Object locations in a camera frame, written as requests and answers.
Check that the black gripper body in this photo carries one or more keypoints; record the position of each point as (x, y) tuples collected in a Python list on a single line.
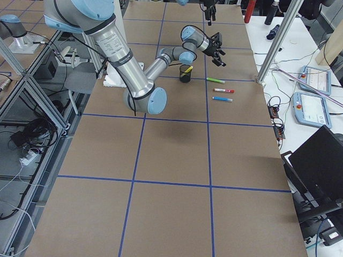
[(211, 50), (208, 9)]

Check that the green highlighter pen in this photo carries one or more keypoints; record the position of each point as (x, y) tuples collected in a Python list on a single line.
[(215, 80)]

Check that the white marker red cap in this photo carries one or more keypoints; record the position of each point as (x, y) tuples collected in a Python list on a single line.
[(229, 91)]

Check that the yellow highlighter pen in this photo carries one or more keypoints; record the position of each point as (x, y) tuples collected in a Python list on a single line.
[(188, 69)]

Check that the blue highlighter pen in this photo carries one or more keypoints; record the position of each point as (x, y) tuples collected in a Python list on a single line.
[(222, 99)]

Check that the black mesh pen cup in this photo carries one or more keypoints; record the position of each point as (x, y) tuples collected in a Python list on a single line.
[(184, 77)]

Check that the red cylinder bottle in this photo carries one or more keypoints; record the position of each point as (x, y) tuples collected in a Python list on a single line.
[(249, 11)]

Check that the folded dark plaid umbrella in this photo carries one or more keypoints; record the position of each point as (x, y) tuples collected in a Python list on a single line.
[(273, 32)]

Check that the black bottle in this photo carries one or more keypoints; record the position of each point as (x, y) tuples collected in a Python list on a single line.
[(272, 11)]

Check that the orange black usb hub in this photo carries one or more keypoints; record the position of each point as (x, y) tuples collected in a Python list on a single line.
[(273, 112), (279, 132)]

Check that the reacher grabber tool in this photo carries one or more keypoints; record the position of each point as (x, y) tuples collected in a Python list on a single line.
[(311, 87)]

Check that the near blue teach pendant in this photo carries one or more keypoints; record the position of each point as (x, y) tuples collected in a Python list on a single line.
[(311, 110)]

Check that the blue teach pendant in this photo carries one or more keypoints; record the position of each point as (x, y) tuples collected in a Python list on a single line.
[(317, 78), (311, 110)]

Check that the far blue teach pendant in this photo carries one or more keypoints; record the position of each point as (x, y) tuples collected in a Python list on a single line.
[(317, 78)]

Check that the brown paper table mat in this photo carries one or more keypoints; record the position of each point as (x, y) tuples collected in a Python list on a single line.
[(203, 178)]

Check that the black laptop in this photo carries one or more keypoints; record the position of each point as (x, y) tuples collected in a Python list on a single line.
[(318, 164)]

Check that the aluminium frame post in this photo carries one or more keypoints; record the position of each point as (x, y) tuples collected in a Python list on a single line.
[(288, 19)]

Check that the white camera mast base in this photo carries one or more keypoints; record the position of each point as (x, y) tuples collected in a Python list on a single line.
[(115, 77)]

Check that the wooden beam post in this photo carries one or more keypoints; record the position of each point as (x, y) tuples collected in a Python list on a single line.
[(332, 48)]

